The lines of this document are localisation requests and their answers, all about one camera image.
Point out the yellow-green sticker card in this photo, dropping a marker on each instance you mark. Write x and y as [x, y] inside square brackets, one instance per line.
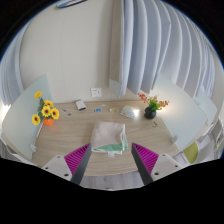
[114, 110]

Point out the small white box device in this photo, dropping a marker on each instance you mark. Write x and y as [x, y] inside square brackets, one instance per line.
[80, 105]

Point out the green chair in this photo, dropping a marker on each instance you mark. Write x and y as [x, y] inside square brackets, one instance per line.
[191, 152]

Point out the beige towel with green stripe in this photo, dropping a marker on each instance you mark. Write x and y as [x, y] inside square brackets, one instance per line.
[106, 135]

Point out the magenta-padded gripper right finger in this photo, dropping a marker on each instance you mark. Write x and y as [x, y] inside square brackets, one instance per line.
[146, 160]

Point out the white wall socket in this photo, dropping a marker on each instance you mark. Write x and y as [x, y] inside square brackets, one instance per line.
[96, 92]

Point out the orange round vase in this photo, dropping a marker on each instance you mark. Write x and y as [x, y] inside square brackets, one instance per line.
[48, 122]

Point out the small blue picture card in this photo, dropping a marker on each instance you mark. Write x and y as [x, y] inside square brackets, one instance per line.
[97, 110]

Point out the white ceiling lamp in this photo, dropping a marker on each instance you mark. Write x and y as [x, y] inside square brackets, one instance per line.
[70, 3]

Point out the red and orange flower sprig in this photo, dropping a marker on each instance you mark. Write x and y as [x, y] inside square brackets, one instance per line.
[154, 103]

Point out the small pink sticker card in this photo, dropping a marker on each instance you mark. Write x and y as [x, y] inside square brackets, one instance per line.
[63, 110]

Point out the white panel clamp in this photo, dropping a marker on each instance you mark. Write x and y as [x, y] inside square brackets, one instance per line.
[33, 148]
[174, 139]

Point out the frosted desk divider panel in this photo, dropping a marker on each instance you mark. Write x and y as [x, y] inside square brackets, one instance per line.
[20, 116]
[183, 113]

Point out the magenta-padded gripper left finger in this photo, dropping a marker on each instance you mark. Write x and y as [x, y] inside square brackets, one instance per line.
[75, 160]

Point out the black round vase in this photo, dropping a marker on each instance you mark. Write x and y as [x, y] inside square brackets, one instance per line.
[150, 114]

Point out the light grey pleated curtain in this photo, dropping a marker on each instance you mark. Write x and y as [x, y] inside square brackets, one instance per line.
[156, 43]
[13, 73]

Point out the fan-shaped printed booklet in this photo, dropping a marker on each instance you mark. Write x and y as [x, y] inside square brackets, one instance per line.
[128, 112]

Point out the artificial sunflower bouquet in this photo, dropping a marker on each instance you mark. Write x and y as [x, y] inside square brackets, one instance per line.
[46, 110]

